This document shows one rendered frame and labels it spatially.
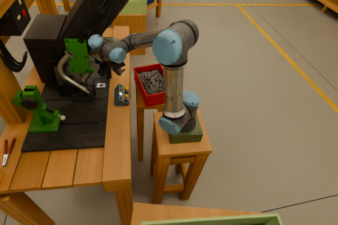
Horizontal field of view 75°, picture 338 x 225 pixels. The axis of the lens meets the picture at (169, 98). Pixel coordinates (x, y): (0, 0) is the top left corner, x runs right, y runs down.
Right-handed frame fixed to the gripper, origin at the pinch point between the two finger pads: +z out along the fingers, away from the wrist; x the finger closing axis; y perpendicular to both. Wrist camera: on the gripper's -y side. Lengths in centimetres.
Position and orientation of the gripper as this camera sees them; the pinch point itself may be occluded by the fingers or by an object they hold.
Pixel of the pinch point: (119, 74)
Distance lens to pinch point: 144.6
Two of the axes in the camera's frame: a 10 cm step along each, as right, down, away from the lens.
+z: 2.0, 3.5, 9.1
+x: -5.6, -7.2, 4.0
